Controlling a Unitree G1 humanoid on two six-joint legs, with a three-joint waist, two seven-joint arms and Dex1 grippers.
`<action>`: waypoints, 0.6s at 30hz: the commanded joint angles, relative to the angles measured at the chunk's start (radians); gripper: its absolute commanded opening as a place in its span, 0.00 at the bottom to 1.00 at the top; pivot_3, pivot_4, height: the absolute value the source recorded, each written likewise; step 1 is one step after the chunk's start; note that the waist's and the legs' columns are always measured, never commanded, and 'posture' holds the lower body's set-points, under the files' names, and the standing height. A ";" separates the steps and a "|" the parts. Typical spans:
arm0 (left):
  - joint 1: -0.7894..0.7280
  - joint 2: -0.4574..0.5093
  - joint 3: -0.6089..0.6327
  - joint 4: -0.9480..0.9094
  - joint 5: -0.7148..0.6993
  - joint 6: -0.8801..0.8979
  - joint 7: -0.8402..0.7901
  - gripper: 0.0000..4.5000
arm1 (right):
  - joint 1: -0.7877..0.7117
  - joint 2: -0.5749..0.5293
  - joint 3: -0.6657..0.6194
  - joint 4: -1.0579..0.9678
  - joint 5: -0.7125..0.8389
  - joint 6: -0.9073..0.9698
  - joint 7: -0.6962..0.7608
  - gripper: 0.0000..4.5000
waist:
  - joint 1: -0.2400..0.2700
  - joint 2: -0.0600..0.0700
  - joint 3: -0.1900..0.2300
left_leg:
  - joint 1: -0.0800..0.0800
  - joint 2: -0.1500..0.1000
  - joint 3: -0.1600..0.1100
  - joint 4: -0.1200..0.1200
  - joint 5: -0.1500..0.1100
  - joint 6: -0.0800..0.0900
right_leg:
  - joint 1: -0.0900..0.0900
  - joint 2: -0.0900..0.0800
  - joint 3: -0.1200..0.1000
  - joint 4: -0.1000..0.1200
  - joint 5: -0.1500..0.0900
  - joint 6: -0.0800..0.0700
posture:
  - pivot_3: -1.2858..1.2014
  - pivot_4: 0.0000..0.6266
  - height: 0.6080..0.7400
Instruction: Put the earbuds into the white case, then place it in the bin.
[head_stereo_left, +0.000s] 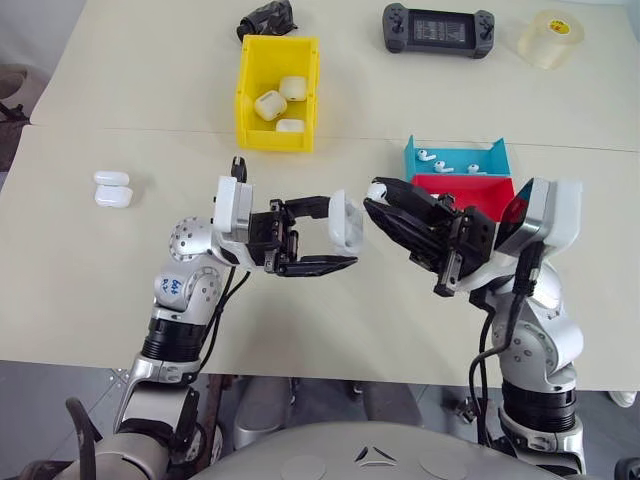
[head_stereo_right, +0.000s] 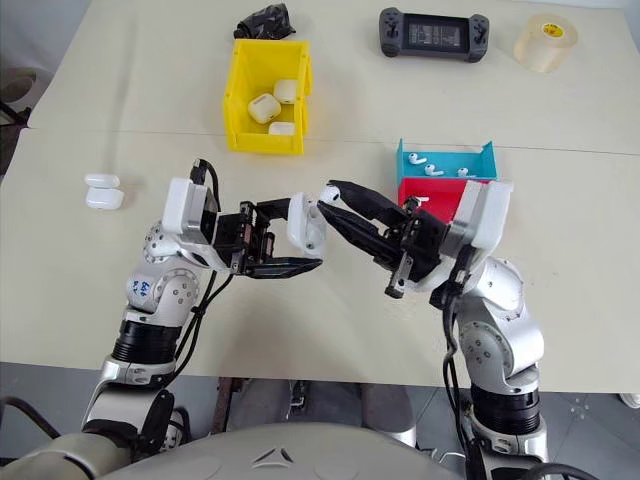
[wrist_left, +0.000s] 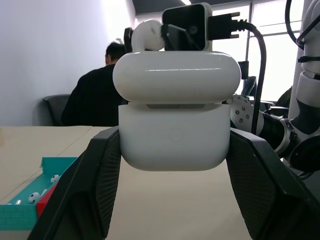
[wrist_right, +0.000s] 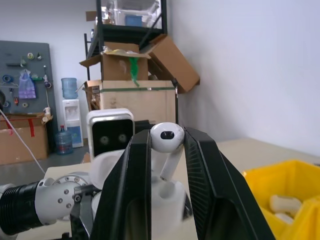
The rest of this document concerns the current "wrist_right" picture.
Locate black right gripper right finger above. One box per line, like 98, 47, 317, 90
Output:
183, 126, 276, 240

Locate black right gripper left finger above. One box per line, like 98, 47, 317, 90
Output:
90, 129, 153, 240

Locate white earbud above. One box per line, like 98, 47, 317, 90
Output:
149, 121, 186, 183

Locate yellow plastic bin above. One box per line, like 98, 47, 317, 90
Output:
243, 159, 320, 240

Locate white earbuds in bin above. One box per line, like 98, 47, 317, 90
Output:
269, 194, 304, 218

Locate blue water jug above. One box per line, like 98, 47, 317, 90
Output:
54, 125, 74, 156
60, 77, 79, 100

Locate white water dispenser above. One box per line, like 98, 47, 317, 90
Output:
61, 98, 84, 149

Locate cardboard box with red tape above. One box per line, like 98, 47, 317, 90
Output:
0, 112, 54, 166

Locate small open cardboard box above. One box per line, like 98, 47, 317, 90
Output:
83, 79, 102, 112

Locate green plastic strip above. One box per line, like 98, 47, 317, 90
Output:
128, 56, 141, 88

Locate tilted cardboard box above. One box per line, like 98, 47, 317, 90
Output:
146, 34, 201, 95

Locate purple plastic bag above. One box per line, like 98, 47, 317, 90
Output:
18, 71, 37, 100

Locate black metal shelf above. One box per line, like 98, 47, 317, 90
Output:
83, 0, 169, 82

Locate blue box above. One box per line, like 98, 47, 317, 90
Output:
124, 15, 144, 27

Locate grey tool pegboard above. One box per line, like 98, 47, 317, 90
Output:
0, 40, 55, 154

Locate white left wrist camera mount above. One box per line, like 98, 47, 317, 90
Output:
86, 108, 136, 164

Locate white cable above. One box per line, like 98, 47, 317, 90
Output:
0, 109, 47, 175

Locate large box with green strap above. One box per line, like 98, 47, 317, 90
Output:
99, 79, 177, 125

